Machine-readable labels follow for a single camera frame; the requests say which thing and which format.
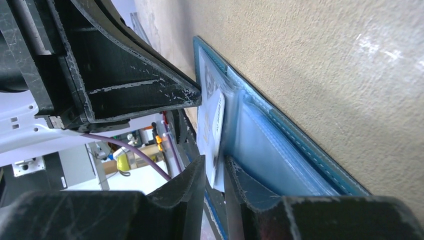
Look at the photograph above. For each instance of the blue card holder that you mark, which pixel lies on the blue card holder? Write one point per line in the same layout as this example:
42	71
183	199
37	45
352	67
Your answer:
344	184

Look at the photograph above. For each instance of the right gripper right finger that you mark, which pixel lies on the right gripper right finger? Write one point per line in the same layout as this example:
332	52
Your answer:
256	213

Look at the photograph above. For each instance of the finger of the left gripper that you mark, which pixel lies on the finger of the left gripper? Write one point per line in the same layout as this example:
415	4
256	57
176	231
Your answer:
114	74

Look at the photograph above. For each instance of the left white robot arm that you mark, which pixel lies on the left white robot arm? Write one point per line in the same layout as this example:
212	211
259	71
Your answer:
19	128

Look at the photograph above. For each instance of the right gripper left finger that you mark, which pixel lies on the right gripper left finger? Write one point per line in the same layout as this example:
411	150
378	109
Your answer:
171	212

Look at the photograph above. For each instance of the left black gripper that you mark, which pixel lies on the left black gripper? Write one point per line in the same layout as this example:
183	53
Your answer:
34	53

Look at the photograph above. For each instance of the clear plastic card sleeves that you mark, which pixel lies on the clear plastic card sleeves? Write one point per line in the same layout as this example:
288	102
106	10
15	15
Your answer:
256	145

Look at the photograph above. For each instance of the white diamond VIP card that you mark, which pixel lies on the white diamond VIP card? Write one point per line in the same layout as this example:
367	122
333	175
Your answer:
209	132

